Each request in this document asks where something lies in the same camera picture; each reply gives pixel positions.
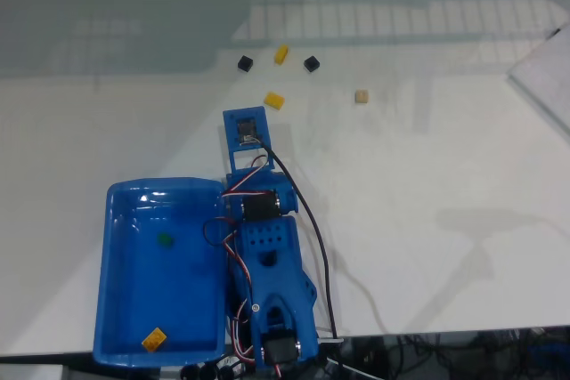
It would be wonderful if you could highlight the blue plastic bin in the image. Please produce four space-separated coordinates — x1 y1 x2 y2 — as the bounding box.
92 177 226 368

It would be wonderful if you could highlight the white panel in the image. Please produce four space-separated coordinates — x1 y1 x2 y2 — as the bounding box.
507 19 570 141

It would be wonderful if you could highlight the red white black servo wire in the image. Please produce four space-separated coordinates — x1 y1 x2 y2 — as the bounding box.
220 155 271 199
202 215 286 379

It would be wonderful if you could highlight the blue camera mount frame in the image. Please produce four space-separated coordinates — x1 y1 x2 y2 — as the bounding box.
222 106 272 172

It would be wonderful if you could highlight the black camera cable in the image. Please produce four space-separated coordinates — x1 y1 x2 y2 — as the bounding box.
256 138 340 341

